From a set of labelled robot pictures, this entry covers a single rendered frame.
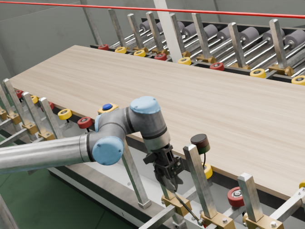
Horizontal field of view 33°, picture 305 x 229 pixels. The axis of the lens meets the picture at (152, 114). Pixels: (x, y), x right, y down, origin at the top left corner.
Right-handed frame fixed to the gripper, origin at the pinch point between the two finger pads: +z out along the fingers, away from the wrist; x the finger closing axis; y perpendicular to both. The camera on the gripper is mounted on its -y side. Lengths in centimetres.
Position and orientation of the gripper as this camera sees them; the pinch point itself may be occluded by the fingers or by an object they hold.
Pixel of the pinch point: (172, 188)
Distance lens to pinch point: 187.2
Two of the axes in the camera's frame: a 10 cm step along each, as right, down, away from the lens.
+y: 5.8, 1.7, -8.0
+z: 3.2, 8.5, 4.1
